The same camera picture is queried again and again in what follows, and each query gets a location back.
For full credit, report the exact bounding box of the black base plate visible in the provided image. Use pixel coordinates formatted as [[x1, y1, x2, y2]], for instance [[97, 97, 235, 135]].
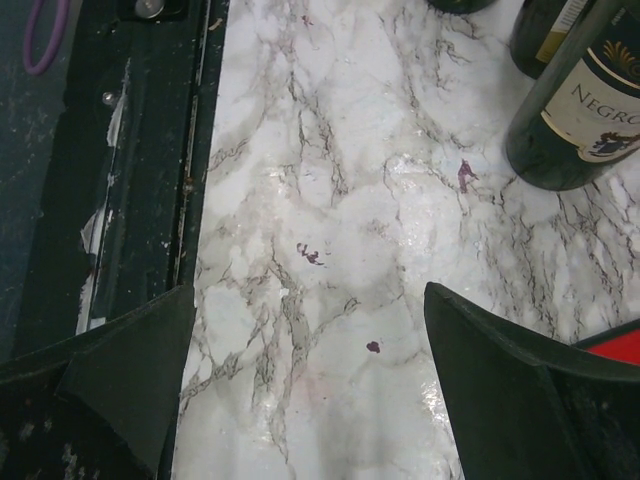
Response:
[[1, 1, 229, 366]]

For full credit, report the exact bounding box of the green bottle white label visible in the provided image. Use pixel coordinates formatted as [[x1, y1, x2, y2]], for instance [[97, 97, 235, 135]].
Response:
[[505, 1, 639, 191]]

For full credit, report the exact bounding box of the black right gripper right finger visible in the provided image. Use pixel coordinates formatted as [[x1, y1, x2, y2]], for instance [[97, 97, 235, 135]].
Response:
[[424, 283, 639, 479]]

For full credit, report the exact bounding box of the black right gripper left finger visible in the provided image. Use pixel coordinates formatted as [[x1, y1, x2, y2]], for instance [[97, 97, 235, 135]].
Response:
[[1, 285, 195, 479]]

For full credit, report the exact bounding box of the red black corkscrew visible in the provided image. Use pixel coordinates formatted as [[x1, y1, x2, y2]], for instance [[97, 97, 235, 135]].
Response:
[[580, 329, 640, 365]]

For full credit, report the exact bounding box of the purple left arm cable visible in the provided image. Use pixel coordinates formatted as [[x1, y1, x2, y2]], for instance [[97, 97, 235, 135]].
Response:
[[22, 0, 71, 77]]

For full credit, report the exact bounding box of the dark red wine bottle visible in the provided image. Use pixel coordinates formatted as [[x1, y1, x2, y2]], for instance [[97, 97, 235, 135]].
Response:
[[509, 0, 592, 79]]

